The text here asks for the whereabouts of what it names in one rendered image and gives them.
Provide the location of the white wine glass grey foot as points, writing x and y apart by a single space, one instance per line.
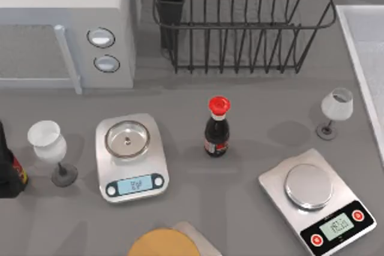
49 145
336 107

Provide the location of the smaller microwave knob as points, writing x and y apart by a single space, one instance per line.
106 63

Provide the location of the larger microwave knob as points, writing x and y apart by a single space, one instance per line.
100 37

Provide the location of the silver scale with blue display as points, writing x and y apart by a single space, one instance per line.
132 160

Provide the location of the pale microwave oven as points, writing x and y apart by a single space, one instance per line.
99 4

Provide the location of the dark bottle with red cap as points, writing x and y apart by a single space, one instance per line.
216 131

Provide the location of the black bottle with red label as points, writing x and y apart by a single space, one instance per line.
10 169

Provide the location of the round wooden board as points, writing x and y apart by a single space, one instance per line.
163 242

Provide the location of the silver scale with black panel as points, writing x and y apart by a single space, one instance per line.
315 196

